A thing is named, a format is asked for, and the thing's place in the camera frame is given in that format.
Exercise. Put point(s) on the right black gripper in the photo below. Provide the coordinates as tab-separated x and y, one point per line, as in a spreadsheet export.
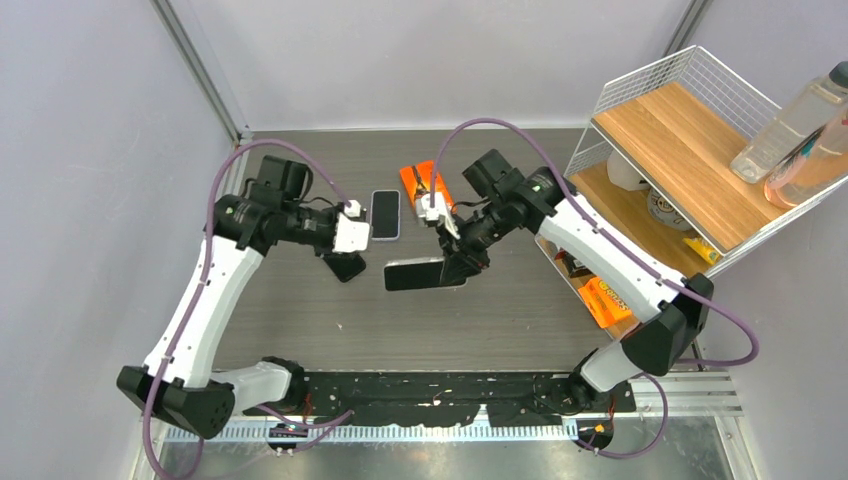
468	263

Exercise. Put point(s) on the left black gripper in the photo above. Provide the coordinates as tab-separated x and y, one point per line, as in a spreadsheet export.
334	210

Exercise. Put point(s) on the orange razor box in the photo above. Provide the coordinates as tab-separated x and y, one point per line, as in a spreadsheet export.
416	180

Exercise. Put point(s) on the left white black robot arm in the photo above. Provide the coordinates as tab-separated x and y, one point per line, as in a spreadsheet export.
190	395

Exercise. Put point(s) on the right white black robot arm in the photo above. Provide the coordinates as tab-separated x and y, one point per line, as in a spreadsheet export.
667	304

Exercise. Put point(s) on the bare black phone left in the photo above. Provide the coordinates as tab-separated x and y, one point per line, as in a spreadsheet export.
345	266

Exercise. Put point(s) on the phone in lilac case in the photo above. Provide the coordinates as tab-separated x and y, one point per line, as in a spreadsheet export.
385	215

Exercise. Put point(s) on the dark snack bar packet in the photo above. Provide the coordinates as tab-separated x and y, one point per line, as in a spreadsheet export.
574	267

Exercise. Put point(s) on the orange packet under shelf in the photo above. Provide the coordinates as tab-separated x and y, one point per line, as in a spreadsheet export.
606	307

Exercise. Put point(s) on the white round container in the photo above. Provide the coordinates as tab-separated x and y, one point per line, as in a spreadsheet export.
623	175

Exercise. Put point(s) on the yellow snack packet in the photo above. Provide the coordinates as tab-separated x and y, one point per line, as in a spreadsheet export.
701	247

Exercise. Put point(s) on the pink tinted bottle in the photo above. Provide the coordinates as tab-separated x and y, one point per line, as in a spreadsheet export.
814	166

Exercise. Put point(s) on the clear water bottle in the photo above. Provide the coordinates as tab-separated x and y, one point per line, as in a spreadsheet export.
812	108

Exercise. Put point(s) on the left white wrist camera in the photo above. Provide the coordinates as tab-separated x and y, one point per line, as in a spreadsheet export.
352	230

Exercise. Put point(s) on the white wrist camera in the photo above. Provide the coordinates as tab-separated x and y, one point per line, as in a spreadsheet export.
432	210
352	230

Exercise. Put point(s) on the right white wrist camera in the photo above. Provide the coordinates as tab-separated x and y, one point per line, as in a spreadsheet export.
432	210

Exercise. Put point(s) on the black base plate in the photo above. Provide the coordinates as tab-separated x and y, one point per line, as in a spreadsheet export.
445	399

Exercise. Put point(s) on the white wire wooden shelf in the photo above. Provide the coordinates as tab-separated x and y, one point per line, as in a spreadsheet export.
679	122

